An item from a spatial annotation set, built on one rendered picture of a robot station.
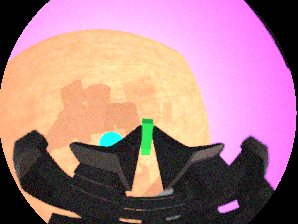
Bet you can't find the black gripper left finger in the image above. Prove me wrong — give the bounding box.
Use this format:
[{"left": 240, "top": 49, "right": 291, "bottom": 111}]
[{"left": 69, "top": 125, "right": 142, "bottom": 192}]

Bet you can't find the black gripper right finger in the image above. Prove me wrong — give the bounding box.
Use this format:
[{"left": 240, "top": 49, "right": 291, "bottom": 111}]
[{"left": 153, "top": 125, "right": 225, "bottom": 192}]

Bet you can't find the green rectangular post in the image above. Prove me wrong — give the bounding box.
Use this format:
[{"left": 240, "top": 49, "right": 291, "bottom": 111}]
[{"left": 141, "top": 119, "right": 154, "bottom": 155}]

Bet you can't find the cyan circle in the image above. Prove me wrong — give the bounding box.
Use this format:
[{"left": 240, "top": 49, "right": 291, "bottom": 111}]
[{"left": 98, "top": 132, "right": 122, "bottom": 147}]

